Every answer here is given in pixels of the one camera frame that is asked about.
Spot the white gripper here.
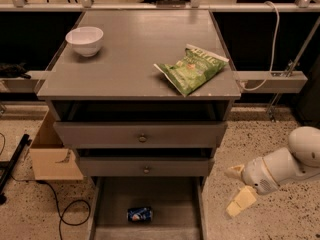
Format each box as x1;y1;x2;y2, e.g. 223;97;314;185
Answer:
225;157;279;218

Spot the blue pepsi can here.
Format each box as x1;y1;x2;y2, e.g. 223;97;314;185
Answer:
127;207;153;222

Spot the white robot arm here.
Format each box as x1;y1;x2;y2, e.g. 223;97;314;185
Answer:
225;126;320;218

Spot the grey bottom drawer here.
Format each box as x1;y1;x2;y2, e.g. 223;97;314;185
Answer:
86;177;207;240

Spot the grey drawer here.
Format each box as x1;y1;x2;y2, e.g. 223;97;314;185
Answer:
77;148;214;177
86;177;207;240
54;101;226;148

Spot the grey top drawer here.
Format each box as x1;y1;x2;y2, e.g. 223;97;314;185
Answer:
54;101;226;148

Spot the grey middle drawer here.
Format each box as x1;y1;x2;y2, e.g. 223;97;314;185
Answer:
77;148;214;177

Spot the dark cabinet at right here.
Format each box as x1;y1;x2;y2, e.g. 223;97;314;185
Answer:
295;56;320;129

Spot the green chip bag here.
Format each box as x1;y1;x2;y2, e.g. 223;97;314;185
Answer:
154;44;229;97

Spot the cardboard box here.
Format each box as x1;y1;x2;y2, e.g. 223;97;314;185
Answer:
29;112;83;180

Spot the white bowl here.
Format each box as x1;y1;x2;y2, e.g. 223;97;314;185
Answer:
65;26;104;57

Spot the black stand leg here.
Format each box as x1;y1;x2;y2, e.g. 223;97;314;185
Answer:
0;134;30;205

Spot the white hanging cable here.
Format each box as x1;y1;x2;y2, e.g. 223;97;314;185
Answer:
238;0;281;92

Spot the black object on rail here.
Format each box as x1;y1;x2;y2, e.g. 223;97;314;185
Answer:
0;63;31;79

